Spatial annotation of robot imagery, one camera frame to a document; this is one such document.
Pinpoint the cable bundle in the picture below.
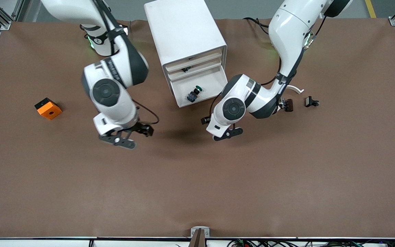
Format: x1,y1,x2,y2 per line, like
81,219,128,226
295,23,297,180
227,238,395,247

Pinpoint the green push button switch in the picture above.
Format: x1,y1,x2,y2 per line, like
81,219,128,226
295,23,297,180
187,86,204,103

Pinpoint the black base power cable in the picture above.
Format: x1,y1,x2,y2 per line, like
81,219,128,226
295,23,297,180
243,16,274,35

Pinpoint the brown table mat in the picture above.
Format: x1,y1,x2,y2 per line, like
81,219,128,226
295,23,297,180
0,17,395,239

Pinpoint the white curved plastic piece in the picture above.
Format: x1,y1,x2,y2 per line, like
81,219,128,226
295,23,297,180
278,85,305,112

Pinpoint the brown bar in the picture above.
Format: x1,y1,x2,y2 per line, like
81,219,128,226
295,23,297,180
188,229,207,247

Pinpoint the orange and black button box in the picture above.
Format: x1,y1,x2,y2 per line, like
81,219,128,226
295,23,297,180
35,97,62,120

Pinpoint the white table edge rail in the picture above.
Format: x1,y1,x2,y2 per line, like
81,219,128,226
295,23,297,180
0,236,395,247

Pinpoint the grey metal bracket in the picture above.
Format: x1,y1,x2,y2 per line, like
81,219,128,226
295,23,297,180
190,226,210,238

